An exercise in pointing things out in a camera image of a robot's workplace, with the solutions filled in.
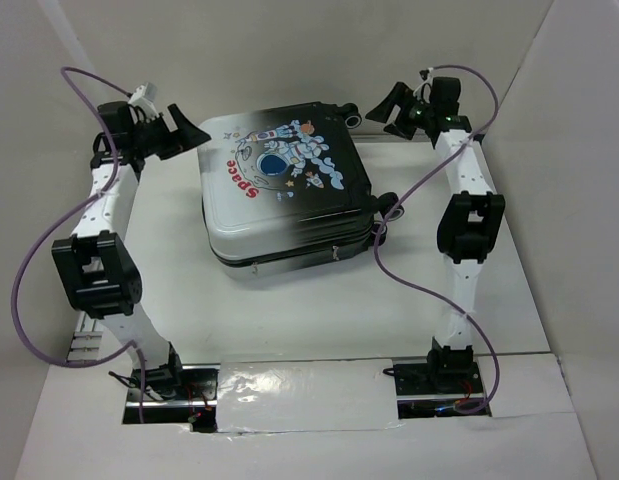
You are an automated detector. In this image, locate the grey-lined suitcase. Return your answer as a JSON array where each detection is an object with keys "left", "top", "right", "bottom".
[{"left": 198, "top": 102, "right": 404, "bottom": 279}]

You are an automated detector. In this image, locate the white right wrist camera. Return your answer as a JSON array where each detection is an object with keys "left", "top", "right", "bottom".
[{"left": 414, "top": 67, "right": 435, "bottom": 102}]

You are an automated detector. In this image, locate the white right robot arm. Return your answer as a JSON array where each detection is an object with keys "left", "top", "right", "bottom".
[{"left": 366, "top": 77, "right": 506, "bottom": 392}]

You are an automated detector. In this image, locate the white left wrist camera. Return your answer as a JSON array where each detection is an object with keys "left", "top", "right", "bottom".
[{"left": 128, "top": 82, "right": 159, "bottom": 119}]

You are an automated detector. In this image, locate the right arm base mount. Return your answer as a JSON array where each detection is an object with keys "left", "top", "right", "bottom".
[{"left": 382, "top": 361, "right": 486, "bottom": 420}]

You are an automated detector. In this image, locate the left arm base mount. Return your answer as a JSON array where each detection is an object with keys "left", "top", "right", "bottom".
[{"left": 108, "top": 365, "right": 219, "bottom": 434}]

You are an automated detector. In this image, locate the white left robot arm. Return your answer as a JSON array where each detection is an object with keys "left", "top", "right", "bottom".
[{"left": 51, "top": 101, "right": 210, "bottom": 400}]

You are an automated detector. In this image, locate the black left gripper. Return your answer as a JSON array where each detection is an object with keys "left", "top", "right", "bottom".
[{"left": 129, "top": 103, "right": 210, "bottom": 161}]

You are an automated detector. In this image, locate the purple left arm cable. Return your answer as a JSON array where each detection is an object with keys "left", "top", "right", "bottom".
[{"left": 10, "top": 66, "right": 150, "bottom": 424}]

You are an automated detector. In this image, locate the white taped cover sheet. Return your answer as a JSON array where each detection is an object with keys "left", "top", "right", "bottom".
[{"left": 216, "top": 359, "right": 399, "bottom": 434}]

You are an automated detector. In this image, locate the aluminium frame rail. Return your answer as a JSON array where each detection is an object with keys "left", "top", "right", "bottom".
[{"left": 66, "top": 312, "right": 104, "bottom": 369}]

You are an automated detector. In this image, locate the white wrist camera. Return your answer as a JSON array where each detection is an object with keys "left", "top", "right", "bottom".
[
  {"left": 414, "top": 67, "right": 435, "bottom": 102},
  {"left": 128, "top": 82, "right": 159, "bottom": 119}
]

